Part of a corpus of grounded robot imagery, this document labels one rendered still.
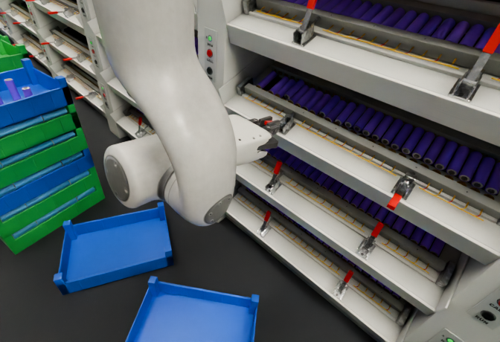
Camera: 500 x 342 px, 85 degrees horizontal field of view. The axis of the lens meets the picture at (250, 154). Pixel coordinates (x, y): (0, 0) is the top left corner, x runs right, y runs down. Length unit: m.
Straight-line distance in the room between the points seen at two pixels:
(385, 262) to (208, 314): 0.48
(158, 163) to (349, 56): 0.36
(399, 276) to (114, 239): 0.83
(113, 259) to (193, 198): 0.72
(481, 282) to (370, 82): 0.37
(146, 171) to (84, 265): 0.70
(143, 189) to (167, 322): 0.58
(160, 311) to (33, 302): 0.34
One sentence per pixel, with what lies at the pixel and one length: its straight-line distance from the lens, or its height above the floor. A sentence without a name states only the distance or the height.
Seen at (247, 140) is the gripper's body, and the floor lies 0.56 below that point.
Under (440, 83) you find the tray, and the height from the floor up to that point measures 0.69.
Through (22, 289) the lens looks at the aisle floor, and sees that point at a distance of 1.06.
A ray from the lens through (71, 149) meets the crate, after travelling 1.01.
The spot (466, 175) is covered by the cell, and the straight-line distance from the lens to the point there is 0.61.
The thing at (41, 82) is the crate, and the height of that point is 0.42.
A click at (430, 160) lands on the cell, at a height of 0.53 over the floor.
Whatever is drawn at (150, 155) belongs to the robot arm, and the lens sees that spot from 0.36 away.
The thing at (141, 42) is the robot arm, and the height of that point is 0.74.
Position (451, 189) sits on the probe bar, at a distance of 0.58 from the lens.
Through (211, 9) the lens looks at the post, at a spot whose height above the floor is 0.70.
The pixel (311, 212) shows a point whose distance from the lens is 0.72.
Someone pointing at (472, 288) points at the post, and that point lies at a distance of 0.64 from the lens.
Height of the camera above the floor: 0.82
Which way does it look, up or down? 38 degrees down
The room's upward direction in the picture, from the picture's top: 7 degrees clockwise
